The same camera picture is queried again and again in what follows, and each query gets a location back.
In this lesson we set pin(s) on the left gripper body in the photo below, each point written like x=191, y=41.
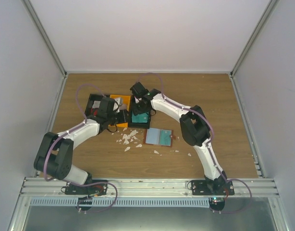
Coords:
x=113, y=120

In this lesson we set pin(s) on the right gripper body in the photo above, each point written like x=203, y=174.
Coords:
x=141, y=109

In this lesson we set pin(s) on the black bin with green cards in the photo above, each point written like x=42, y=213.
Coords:
x=139, y=120

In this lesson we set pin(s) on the green credit card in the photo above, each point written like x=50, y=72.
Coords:
x=165, y=138

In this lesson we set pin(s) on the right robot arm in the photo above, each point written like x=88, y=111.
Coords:
x=196, y=130

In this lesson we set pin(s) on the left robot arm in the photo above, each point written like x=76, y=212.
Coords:
x=55, y=155

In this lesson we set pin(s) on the black bin with red cards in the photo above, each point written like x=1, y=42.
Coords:
x=93, y=104

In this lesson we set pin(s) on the yellow plastic bin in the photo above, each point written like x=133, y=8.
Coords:
x=122, y=116

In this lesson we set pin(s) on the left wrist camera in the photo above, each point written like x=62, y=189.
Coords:
x=120, y=104

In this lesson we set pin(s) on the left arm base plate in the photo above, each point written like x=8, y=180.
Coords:
x=98, y=188

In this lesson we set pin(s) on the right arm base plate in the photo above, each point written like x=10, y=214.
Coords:
x=200, y=187

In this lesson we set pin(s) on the grey slotted cable duct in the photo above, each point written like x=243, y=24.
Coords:
x=121, y=202

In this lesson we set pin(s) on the aluminium front rail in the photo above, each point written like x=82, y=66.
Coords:
x=259, y=187

